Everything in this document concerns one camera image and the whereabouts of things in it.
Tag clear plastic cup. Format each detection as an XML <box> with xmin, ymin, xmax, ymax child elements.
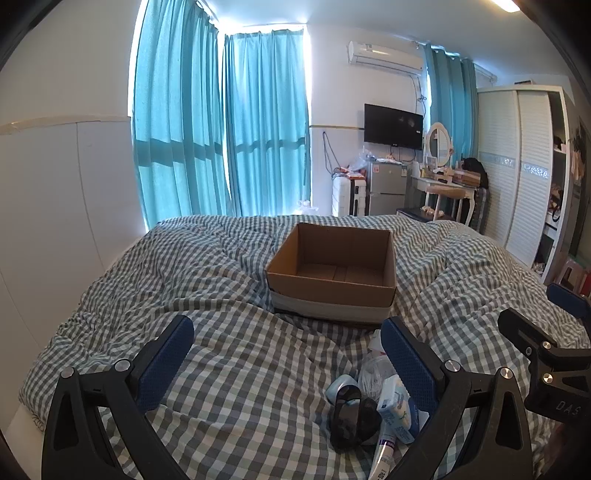
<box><xmin>358</xmin><ymin>353</ymin><xmax>398</xmax><ymax>398</ymax></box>

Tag white plastic bag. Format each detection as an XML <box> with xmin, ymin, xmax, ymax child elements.
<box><xmin>368</xmin><ymin>329</ymin><xmax>389</xmax><ymax>357</ymax></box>

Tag oval white mirror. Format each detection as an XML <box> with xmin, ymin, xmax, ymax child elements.
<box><xmin>425</xmin><ymin>122</ymin><xmax>452</xmax><ymax>168</ymax></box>

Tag brown cardboard box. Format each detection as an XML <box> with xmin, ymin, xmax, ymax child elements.
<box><xmin>265</xmin><ymin>222</ymin><xmax>398</xmax><ymax>326</ymax></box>

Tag small silver fridge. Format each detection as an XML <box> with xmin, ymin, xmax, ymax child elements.
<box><xmin>367</xmin><ymin>161</ymin><xmax>409</xmax><ymax>217</ymax></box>

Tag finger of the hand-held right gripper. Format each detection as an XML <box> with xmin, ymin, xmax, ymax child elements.
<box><xmin>546</xmin><ymin>283</ymin><xmax>591</xmax><ymax>320</ymax></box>
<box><xmin>498</xmin><ymin>308</ymin><xmax>560</xmax><ymax>357</ymax></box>

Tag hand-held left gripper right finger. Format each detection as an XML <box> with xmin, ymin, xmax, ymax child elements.
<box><xmin>379</xmin><ymin>316</ymin><xmax>536</xmax><ymax>480</ymax></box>

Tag blue white tissue pack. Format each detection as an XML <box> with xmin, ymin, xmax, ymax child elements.
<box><xmin>376</xmin><ymin>375</ymin><xmax>421</xmax><ymax>445</ymax></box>

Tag clear plastic bag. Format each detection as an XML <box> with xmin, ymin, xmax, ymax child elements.
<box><xmin>347</xmin><ymin>147</ymin><xmax>375</xmax><ymax>178</ymax></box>

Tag grey checked blanket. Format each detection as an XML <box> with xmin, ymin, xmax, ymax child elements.
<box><xmin>18</xmin><ymin>215</ymin><xmax>591</xmax><ymax>480</ymax></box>

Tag white tube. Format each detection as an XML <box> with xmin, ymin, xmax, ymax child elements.
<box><xmin>368</xmin><ymin>427</ymin><xmax>398</xmax><ymax>480</ymax></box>

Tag narrow teal curtain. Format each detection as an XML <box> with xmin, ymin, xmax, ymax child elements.
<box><xmin>422</xmin><ymin>44</ymin><xmax>481</xmax><ymax>162</ymax></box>

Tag wide teal curtain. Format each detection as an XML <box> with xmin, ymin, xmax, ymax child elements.
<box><xmin>131</xmin><ymin>0</ymin><xmax>232</xmax><ymax>232</ymax></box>

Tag white dressing table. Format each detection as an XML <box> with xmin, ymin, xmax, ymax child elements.
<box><xmin>410</xmin><ymin>168</ymin><xmax>478</xmax><ymax>227</ymax></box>

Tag wooden chair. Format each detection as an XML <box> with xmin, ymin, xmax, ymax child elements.
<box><xmin>396</xmin><ymin>208</ymin><xmax>437</xmax><ymax>224</ymax></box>

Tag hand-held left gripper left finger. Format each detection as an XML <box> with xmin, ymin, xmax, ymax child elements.
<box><xmin>41</xmin><ymin>315</ymin><xmax>195</xmax><ymax>480</ymax></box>

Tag white air conditioner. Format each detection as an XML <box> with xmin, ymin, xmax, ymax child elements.
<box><xmin>347</xmin><ymin>41</ymin><xmax>426</xmax><ymax>73</ymax></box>

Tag black wall cable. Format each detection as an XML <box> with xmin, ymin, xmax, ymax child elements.
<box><xmin>322</xmin><ymin>131</ymin><xmax>340</xmax><ymax>178</ymax></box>

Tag white suitcase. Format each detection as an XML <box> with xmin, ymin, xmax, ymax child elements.
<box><xmin>331</xmin><ymin>178</ymin><xmax>370</xmax><ymax>217</ymax></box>

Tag black bag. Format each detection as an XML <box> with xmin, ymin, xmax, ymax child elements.
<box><xmin>462</xmin><ymin>157</ymin><xmax>489</xmax><ymax>189</ymax></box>

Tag white wardrobe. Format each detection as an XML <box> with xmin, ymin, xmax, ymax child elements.
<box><xmin>475</xmin><ymin>84</ymin><xmax>575</xmax><ymax>284</ymax></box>

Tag black wall television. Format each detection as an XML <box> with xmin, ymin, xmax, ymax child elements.
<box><xmin>364</xmin><ymin>104</ymin><xmax>424</xmax><ymax>151</ymax></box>

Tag black sunglasses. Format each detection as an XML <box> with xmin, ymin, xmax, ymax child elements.
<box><xmin>330</xmin><ymin>385</ymin><xmax>383</xmax><ymax>453</ymax></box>

